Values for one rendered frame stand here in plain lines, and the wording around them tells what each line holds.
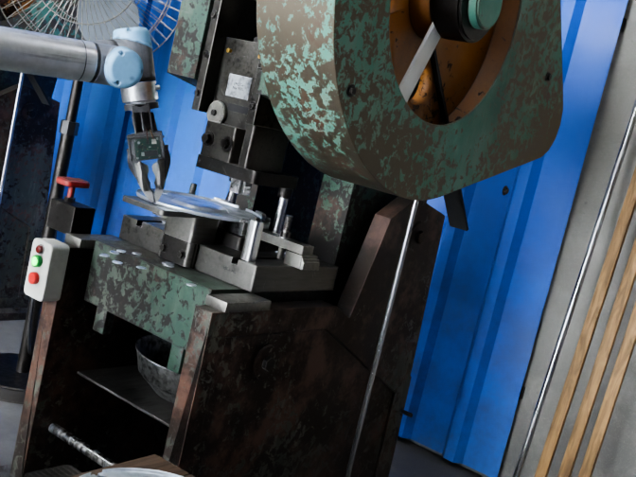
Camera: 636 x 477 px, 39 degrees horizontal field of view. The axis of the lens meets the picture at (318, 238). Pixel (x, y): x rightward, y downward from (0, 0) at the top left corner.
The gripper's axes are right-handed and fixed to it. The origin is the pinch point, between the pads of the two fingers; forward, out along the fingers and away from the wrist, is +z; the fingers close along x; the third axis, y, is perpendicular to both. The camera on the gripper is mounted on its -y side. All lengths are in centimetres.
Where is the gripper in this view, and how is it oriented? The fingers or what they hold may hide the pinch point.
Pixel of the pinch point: (153, 196)
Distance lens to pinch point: 195.4
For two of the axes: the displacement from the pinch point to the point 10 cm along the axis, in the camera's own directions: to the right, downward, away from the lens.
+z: 1.0, 9.8, 1.9
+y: 1.5, 1.7, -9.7
